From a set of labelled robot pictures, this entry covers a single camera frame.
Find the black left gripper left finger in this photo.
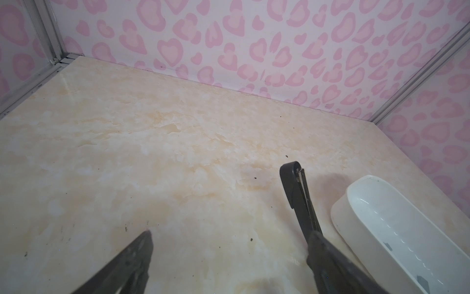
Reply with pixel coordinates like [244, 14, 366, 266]
[74, 230, 154, 294]

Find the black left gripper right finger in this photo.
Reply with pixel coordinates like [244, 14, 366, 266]
[307, 232, 387, 294]

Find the grey staple strip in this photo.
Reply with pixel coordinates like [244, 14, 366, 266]
[417, 276, 430, 294]
[384, 242, 393, 251]

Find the white plastic tray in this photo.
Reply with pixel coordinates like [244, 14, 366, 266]
[330, 175, 470, 294]

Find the aluminium frame corner post right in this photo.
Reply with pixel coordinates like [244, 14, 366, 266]
[368, 22, 470, 125]

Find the aluminium frame corner post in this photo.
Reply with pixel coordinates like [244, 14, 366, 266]
[368, 22, 470, 125]
[23, 0, 79, 66]

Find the aluminium frame corner post left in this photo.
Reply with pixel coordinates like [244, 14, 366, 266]
[23, 0, 79, 66]

